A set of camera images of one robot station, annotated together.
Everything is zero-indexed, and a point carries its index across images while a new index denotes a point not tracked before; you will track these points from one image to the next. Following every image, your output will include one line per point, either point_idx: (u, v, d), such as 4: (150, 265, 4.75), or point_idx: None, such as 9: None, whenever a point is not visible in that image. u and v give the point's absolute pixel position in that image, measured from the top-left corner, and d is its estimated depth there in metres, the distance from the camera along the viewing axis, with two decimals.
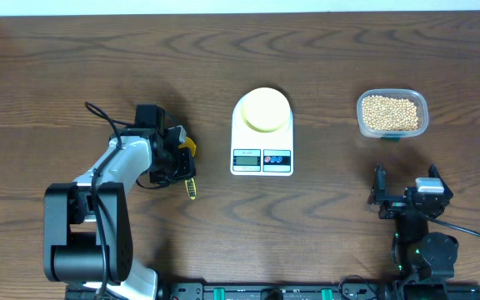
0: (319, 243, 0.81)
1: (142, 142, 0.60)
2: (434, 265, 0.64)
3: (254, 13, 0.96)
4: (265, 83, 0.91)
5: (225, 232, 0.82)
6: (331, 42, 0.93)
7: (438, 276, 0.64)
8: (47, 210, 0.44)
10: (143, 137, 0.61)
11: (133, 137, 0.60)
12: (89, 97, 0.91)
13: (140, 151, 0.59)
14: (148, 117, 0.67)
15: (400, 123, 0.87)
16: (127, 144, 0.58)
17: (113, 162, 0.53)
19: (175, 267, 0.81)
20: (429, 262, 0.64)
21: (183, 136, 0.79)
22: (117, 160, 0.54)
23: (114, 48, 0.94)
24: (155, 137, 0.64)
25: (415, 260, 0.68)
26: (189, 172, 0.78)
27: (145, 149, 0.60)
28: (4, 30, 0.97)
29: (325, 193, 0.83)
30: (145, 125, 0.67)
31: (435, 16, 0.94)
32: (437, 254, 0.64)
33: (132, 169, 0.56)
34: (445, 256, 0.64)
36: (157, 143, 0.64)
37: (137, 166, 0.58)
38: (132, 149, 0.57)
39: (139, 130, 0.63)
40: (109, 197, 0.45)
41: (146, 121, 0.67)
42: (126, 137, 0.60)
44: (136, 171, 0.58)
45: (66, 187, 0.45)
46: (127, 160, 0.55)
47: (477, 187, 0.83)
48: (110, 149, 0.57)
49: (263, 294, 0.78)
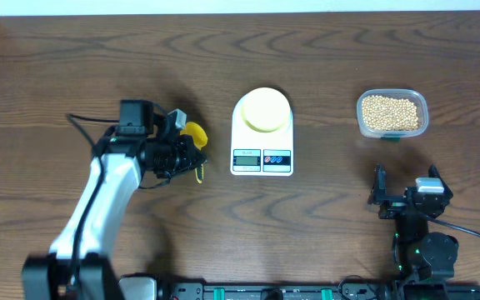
0: (319, 243, 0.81)
1: (127, 166, 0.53)
2: (434, 265, 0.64)
3: (253, 12, 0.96)
4: (264, 83, 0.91)
5: (225, 232, 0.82)
6: (331, 42, 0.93)
7: (437, 276, 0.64)
8: (28, 288, 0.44)
10: (127, 155, 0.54)
11: (117, 159, 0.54)
12: (89, 97, 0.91)
13: (127, 177, 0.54)
14: (134, 119, 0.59)
15: (400, 123, 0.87)
16: (109, 174, 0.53)
17: (95, 210, 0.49)
19: (175, 268, 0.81)
20: (429, 263, 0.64)
21: (181, 120, 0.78)
22: (100, 205, 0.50)
23: (114, 48, 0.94)
24: (142, 146, 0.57)
25: (415, 260, 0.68)
26: (191, 163, 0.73)
27: (133, 171, 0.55)
28: (4, 30, 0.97)
29: (325, 193, 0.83)
30: (130, 127, 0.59)
31: (435, 16, 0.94)
32: (437, 254, 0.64)
33: (118, 204, 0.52)
34: (445, 256, 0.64)
36: (144, 153, 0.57)
37: (123, 195, 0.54)
38: (116, 182, 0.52)
39: (122, 141, 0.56)
40: (91, 277, 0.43)
41: (131, 121, 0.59)
42: (108, 157, 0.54)
44: (124, 199, 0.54)
45: (42, 265, 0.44)
46: (112, 200, 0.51)
47: (477, 187, 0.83)
48: (91, 184, 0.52)
49: (263, 294, 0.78)
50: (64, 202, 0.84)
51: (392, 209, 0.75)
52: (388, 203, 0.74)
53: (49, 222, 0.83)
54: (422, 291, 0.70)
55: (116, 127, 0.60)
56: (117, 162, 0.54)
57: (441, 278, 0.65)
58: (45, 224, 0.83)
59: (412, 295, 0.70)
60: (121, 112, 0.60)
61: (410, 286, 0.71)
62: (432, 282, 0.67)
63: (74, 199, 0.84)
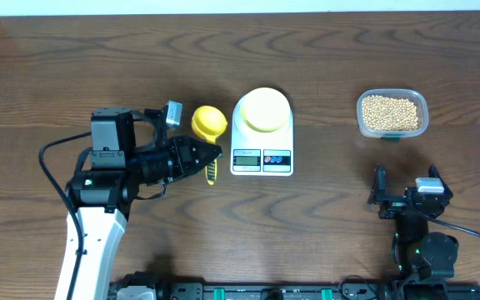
0: (319, 243, 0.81)
1: (106, 227, 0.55)
2: (435, 265, 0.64)
3: (253, 13, 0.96)
4: (264, 83, 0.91)
5: (225, 232, 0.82)
6: (331, 42, 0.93)
7: (438, 275, 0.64)
8: None
10: (107, 210, 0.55)
11: (95, 221, 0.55)
12: (89, 98, 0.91)
13: (107, 242, 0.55)
14: (109, 141, 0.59)
15: (400, 123, 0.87)
16: (88, 242, 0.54)
17: (79, 284, 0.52)
19: (175, 268, 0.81)
20: (430, 262, 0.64)
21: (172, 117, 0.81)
22: (83, 279, 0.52)
23: (115, 48, 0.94)
24: (122, 182, 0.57)
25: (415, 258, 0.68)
26: (182, 171, 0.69)
27: (115, 230, 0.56)
28: (4, 30, 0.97)
29: (326, 193, 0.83)
30: (107, 151, 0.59)
31: (435, 16, 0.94)
32: (437, 254, 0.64)
33: (104, 269, 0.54)
34: (445, 256, 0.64)
36: (127, 190, 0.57)
37: (107, 258, 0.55)
38: (97, 249, 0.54)
39: (102, 179, 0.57)
40: None
41: (107, 145, 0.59)
42: (87, 211, 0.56)
44: (109, 262, 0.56)
45: None
46: (95, 269, 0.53)
47: (477, 187, 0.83)
48: (71, 256, 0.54)
49: (263, 294, 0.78)
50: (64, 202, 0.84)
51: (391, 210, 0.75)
52: (387, 203, 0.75)
53: (48, 222, 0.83)
54: (422, 291, 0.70)
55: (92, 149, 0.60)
56: (94, 223, 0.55)
57: (442, 278, 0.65)
58: (45, 225, 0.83)
59: (412, 295, 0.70)
60: (94, 133, 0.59)
61: (411, 286, 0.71)
62: (433, 282, 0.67)
63: None
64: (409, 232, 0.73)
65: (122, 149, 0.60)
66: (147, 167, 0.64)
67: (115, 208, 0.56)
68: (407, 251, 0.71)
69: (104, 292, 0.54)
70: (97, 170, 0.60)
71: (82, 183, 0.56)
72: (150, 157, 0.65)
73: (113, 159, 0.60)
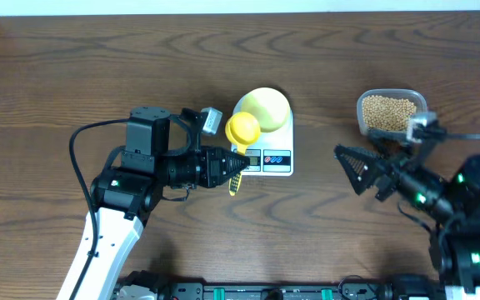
0: (319, 243, 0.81)
1: (122, 233, 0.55)
2: None
3: (253, 12, 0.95)
4: (264, 83, 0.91)
5: (224, 232, 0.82)
6: (331, 42, 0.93)
7: None
8: None
10: (127, 216, 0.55)
11: (112, 225, 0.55)
12: (89, 98, 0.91)
13: (122, 247, 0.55)
14: (141, 142, 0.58)
15: (400, 123, 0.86)
16: (102, 243, 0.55)
17: (86, 284, 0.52)
19: (176, 268, 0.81)
20: (478, 187, 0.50)
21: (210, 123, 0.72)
22: (90, 281, 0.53)
23: (115, 48, 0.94)
24: (147, 190, 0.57)
25: (457, 196, 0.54)
26: (207, 183, 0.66)
27: (131, 237, 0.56)
28: (5, 30, 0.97)
29: (326, 193, 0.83)
30: (138, 153, 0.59)
31: (436, 16, 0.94)
32: None
33: (112, 272, 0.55)
34: None
36: (150, 197, 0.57)
37: (117, 263, 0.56)
38: (109, 253, 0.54)
39: (128, 182, 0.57)
40: None
41: (139, 148, 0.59)
42: (107, 211, 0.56)
44: (119, 266, 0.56)
45: None
46: (103, 272, 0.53)
47: None
48: (83, 254, 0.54)
49: (263, 294, 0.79)
50: (64, 202, 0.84)
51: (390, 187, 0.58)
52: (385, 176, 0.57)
53: (49, 222, 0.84)
54: (472, 242, 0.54)
55: (125, 148, 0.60)
56: (111, 227, 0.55)
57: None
58: (45, 225, 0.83)
59: (459, 247, 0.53)
60: (130, 133, 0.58)
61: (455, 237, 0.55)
62: None
63: (75, 199, 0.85)
64: (431, 187, 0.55)
65: (152, 154, 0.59)
66: (173, 172, 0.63)
67: (134, 216, 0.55)
68: (442, 202, 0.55)
69: (107, 296, 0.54)
70: (127, 170, 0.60)
71: (109, 182, 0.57)
72: (181, 160, 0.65)
73: (142, 162, 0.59)
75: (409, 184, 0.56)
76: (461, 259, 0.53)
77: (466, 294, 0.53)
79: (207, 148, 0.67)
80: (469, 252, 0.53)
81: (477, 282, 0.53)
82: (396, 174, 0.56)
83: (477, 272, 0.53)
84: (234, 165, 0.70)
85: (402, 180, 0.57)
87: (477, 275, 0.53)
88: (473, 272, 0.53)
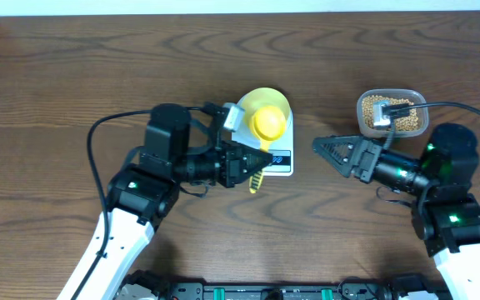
0: (319, 243, 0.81)
1: (132, 238, 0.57)
2: (452, 151, 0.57)
3: (254, 12, 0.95)
4: (264, 83, 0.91)
5: (224, 232, 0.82)
6: (331, 42, 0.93)
7: (461, 164, 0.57)
8: None
10: (140, 220, 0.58)
11: (125, 227, 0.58)
12: (88, 98, 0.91)
13: (132, 252, 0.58)
14: (159, 148, 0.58)
15: (400, 123, 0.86)
16: (111, 245, 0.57)
17: (92, 282, 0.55)
19: (176, 268, 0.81)
20: (447, 152, 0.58)
21: (233, 118, 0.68)
22: (96, 279, 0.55)
23: (114, 48, 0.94)
24: (162, 196, 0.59)
25: (432, 167, 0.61)
26: (225, 182, 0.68)
27: (140, 242, 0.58)
28: (4, 30, 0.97)
29: (326, 193, 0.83)
30: (156, 157, 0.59)
31: (436, 16, 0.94)
32: (453, 142, 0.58)
33: (118, 273, 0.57)
34: (463, 143, 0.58)
36: (164, 204, 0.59)
37: (125, 265, 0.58)
38: (117, 256, 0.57)
39: (145, 186, 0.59)
40: None
41: (157, 152, 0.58)
42: (120, 212, 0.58)
44: (125, 267, 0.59)
45: None
46: (110, 272, 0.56)
47: (477, 187, 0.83)
48: (92, 252, 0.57)
49: (263, 294, 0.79)
50: (64, 202, 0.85)
51: (373, 166, 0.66)
52: (371, 152, 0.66)
53: (49, 222, 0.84)
54: (449, 206, 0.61)
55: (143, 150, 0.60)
56: (122, 231, 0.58)
57: (466, 171, 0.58)
58: (45, 225, 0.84)
59: (437, 212, 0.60)
60: (148, 138, 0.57)
61: (434, 205, 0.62)
62: (457, 185, 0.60)
63: (75, 199, 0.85)
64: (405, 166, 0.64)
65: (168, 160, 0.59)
66: (193, 169, 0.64)
67: (147, 221, 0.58)
68: (419, 178, 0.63)
69: (111, 296, 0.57)
70: (145, 172, 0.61)
71: (127, 185, 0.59)
72: (200, 157, 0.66)
73: (160, 167, 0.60)
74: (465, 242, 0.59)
75: (387, 168, 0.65)
76: (441, 222, 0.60)
77: (451, 253, 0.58)
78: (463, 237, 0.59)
79: (227, 147, 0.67)
80: (447, 216, 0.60)
81: (461, 242, 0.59)
82: (379, 151, 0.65)
83: (457, 233, 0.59)
84: (253, 163, 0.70)
85: (381, 165, 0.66)
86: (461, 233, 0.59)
87: (458, 236, 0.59)
88: (455, 233, 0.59)
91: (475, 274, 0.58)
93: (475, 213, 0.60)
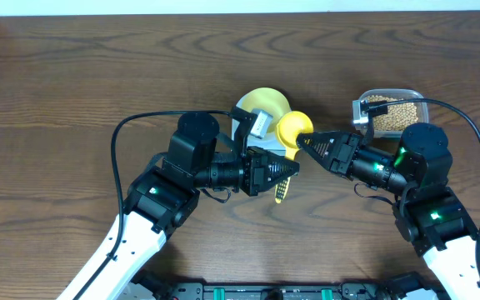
0: (319, 243, 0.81)
1: (144, 245, 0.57)
2: (426, 153, 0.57)
3: (254, 12, 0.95)
4: (264, 83, 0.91)
5: (223, 232, 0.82)
6: (331, 42, 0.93)
7: (435, 165, 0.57)
8: None
10: (154, 228, 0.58)
11: (137, 233, 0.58)
12: (88, 98, 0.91)
13: (142, 258, 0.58)
14: (182, 159, 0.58)
15: (401, 123, 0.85)
16: (122, 247, 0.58)
17: (97, 282, 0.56)
19: (177, 268, 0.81)
20: (420, 155, 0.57)
21: (261, 128, 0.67)
22: (102, 280, 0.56)
23: (114, 48, 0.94)
24: (181, 207, 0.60)
25: (407, 168, 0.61)
26: (249, 191, 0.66)
27: (151, 251, 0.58)
28: (4, 30, 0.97)
29: (326, 193, 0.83)
30: (177, 167, 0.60)
31: (436, 16, 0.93)
32: (425, 143, 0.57)
33: (126, 278, 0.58)
34: (433, 141, 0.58)
36: (181, 214, 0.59)
37: (132, 271, 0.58)
38: (125, 260, 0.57)
39: (164, 193, 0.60)
40: None
41: (179, 163, 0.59)
42: (135, 217, 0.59)
44: (133, 273, 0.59)
45: None
46: (117, 275, 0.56)
47: (477, 187, 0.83)
48: (103, 252, 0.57)
49: (263, 294, 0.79)
50: (64, 202, 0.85)
51: (349, 158, 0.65)
52: (349, 144, 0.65)
53: (49, 222, 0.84)
54: (429, 204, 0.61)
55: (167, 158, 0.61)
56: (135, 235, 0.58)
57: (440, 170, 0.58)
58: (45, 225, 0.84)
59: (420, 212, 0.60)
60: (173, 148, 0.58)
61: (415, 205, 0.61)
62: (434, 183, 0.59)
63: (74, 199, 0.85)
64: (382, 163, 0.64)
65: (190, 172, 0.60)
66: (216, 175, 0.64)
67: (161, 229, 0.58)
68: (394, 176, 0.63)
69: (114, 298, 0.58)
70: (166, 177, 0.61)
71: (147, 189, 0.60)
72: (222, 162, 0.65)
73: (181, 175, 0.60)
74: (449, 237, 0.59)
75: (362, 166, 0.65)
76: (423, 221, 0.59)
77: (439, 252, 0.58)
78: (447, 232, 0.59)
79: (252, 154, 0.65)
80: (429, 213, 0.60)
81: (445, 238, 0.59)
82: (357, 142, 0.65)
83: (441, 230, 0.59)
84: (279, 171, 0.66)
85: (356, 162, 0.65)
86: (444, 230, 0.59)
87: (442, 232, 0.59)
88: (439, 230, 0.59)
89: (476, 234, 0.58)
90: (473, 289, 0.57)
91: (465, 268, 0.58)
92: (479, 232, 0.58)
93: (456, 207, 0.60)
